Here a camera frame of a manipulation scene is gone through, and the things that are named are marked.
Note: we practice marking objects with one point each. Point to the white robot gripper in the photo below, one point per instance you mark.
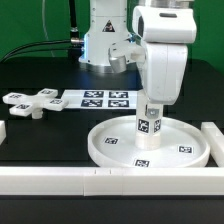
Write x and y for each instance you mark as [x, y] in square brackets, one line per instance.
[161, 67]

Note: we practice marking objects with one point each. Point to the white round table top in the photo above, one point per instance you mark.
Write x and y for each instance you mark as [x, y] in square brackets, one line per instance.
[130, 142]

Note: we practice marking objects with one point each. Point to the white cross-shaped table base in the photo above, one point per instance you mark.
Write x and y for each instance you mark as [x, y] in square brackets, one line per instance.
[25, 105]

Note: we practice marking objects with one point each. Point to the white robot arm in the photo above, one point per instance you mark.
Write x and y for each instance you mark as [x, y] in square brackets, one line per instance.
[154, 21]

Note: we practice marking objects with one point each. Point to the white right fence bar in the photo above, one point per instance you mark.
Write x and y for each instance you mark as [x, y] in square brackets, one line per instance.
[216, 140]

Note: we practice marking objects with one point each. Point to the white fence bar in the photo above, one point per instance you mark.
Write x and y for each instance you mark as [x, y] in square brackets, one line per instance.
[2, 131]
[110, 181]
[216, 140]

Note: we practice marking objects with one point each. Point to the white marker plate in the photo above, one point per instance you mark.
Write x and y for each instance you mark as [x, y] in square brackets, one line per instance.
[100, 99]

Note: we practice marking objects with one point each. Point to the white front fence bar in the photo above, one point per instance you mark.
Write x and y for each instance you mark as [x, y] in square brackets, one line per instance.
[110, 181]

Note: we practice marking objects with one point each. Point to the white left fence bar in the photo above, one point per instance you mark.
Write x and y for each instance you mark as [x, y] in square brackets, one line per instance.
[2, 131]

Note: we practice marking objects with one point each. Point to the black vertical cable connector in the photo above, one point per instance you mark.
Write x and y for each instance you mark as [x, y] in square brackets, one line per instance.
[74, 33]

